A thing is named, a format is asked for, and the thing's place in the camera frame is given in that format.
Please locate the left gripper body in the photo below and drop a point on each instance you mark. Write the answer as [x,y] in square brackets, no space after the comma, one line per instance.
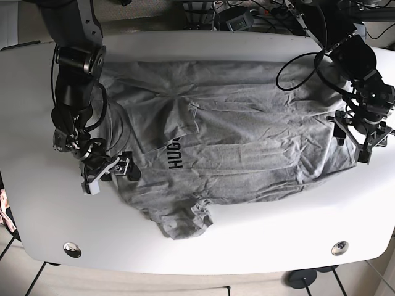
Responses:
[374,135]

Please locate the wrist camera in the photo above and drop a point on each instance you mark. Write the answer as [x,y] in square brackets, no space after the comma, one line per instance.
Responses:
[90,188]
[364,156]

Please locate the light grey T-shirt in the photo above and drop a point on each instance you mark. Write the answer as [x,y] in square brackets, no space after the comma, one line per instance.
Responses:
[218,133]

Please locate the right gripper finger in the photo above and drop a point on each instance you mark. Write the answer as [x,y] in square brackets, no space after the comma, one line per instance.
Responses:
[133,172]

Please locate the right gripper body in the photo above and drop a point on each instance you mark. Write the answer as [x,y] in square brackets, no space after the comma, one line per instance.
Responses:
[102,167]

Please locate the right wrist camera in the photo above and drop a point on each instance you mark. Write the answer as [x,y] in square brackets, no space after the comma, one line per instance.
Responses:
[90,188]

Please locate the left table grommet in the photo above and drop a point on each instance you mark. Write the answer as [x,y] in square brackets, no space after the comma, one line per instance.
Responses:
[72,250]

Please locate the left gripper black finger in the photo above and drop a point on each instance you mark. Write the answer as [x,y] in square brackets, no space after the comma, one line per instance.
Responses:
[339,133]

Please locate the right table grommet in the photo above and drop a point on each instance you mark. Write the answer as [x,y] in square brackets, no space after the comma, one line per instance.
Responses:
[340,248]

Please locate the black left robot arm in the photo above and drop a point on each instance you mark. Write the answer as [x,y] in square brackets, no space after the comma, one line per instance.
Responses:
[371,101]

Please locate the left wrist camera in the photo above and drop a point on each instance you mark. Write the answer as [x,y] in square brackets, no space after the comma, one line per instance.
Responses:
[364,156]

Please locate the round black stand base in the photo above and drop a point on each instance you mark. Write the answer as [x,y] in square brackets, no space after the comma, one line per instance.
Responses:
[301,279]

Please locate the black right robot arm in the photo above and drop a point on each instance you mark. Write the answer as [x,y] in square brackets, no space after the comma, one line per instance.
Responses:
[80,100]

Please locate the grey socket box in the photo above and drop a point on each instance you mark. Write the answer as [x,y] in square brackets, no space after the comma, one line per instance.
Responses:
[239,19]

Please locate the table grommet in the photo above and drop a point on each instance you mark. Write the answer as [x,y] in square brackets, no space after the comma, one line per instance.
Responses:
[72,250]
[340,248]

